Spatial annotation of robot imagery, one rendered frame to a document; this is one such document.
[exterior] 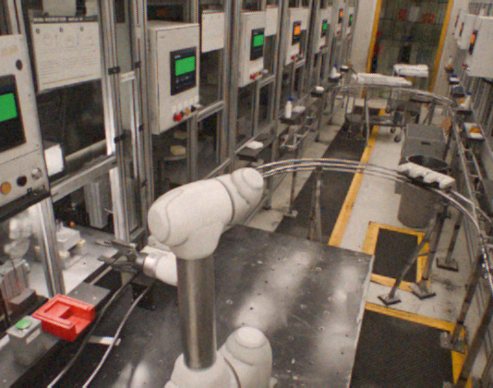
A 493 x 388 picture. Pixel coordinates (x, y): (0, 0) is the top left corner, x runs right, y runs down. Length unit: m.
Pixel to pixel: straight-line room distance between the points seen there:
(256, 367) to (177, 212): 0.65
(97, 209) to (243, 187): 1.11
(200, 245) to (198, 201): 0.11
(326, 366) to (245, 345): 0.46
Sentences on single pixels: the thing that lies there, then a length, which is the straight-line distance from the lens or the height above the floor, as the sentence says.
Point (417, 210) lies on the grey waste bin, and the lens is 4.34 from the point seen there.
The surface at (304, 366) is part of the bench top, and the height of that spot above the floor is 0.68.
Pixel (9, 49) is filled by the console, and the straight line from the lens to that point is 1.40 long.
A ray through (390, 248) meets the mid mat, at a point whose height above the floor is 0.01.
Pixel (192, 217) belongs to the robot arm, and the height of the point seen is 1.47.
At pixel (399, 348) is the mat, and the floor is 0.01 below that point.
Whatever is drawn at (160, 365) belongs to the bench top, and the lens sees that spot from 1.78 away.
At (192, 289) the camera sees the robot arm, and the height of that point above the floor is 1.25.
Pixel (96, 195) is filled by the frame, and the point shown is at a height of 1.09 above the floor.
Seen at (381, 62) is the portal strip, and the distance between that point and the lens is 9.57.
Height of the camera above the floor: 1.98
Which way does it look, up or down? 26 degrees down
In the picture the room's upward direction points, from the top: 3 degrees clockwise
